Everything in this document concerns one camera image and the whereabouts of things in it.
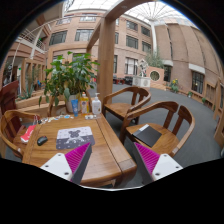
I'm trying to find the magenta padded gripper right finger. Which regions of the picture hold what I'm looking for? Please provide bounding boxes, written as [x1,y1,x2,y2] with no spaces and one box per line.
[134,143,182,183]

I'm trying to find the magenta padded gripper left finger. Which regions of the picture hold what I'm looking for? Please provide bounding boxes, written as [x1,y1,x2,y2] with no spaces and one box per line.
[41,143,92,185]

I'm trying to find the grey bear mouse pad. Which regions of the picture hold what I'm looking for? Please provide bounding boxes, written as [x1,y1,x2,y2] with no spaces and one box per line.
[56,126,95,150]

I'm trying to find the black computer mouse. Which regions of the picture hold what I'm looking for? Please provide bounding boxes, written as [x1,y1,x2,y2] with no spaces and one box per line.
[37,136,48,146]

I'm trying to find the black notebook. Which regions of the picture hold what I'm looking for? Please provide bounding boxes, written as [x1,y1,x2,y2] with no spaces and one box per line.
[132,124,161,147]

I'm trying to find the wooden table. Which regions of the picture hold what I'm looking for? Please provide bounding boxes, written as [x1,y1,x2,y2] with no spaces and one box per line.
[22,115,137,187]

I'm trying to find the near right wooden chair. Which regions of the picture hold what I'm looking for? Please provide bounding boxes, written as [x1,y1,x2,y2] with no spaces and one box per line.
[119,101,195,157]

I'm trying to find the wooden chair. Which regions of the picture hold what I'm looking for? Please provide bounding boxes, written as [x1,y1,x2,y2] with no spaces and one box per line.
[119,101,195,157]
[0,110,40,159]
[102,86,151,121]

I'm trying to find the red package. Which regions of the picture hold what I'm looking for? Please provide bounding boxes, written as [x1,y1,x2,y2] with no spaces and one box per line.
[20,125,35,143]

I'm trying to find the white pump sanitizer bottle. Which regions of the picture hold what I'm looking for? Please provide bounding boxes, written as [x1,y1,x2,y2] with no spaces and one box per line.
[92,93,101,115]

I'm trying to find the blue tube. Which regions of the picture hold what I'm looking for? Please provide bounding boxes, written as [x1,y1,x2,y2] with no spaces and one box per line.
[71,99,78,117]

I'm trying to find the yellow liquid bottle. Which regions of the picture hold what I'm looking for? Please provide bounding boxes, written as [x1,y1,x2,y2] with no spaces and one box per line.
[81,92,89,114]

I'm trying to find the far right wooden chair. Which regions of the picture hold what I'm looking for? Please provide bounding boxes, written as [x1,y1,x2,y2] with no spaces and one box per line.
[102,86,151,121]

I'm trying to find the left wooden chair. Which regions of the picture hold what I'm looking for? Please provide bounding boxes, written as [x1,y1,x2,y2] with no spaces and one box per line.
[0,110,40,159]

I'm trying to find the green potted plant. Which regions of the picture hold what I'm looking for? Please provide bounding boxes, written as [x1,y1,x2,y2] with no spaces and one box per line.
[44,51,99,111]

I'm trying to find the dark red chair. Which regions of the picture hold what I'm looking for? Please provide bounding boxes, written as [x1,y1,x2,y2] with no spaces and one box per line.
[0,79,20,116]

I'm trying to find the wooden pillar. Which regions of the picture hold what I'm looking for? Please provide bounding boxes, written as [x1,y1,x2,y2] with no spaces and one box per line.
[97,18,115,101]

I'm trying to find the white sculpture pedestal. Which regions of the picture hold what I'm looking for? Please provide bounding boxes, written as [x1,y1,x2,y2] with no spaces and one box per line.
[132,76,150,88]

